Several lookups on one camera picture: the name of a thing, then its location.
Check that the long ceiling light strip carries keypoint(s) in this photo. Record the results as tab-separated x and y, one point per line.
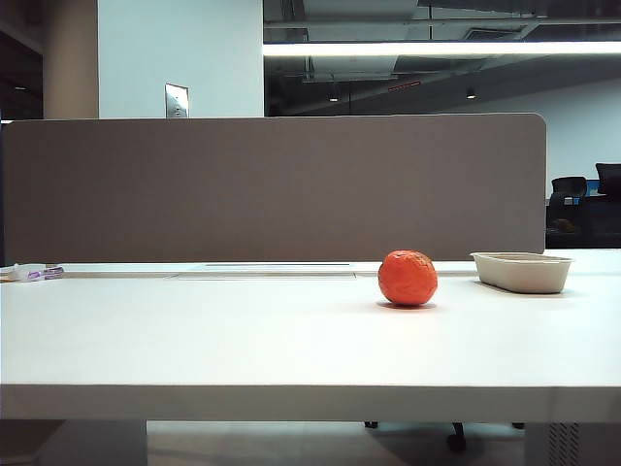
441	48

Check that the brown desk divider panel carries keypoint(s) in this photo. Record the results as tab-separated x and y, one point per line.
271	189

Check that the metal wall switch plate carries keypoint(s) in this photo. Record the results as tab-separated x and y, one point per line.
176	101

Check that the purple and white packet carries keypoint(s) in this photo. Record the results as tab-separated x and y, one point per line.
39	273

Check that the black high-back office chair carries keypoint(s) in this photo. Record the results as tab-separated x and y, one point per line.
609	178

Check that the orange fruit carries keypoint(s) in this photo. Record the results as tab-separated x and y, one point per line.
406	279

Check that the blue computer monitor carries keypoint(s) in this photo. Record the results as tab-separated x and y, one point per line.
592	187

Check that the white paper lunchbox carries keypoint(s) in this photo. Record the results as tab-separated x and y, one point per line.
521	275

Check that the dark desk with yellow object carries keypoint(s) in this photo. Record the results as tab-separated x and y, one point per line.
582	223

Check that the office chair wheeled base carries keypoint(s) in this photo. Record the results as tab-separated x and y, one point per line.
458	433

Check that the perforated grey table leg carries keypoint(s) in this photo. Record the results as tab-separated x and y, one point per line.
563	443

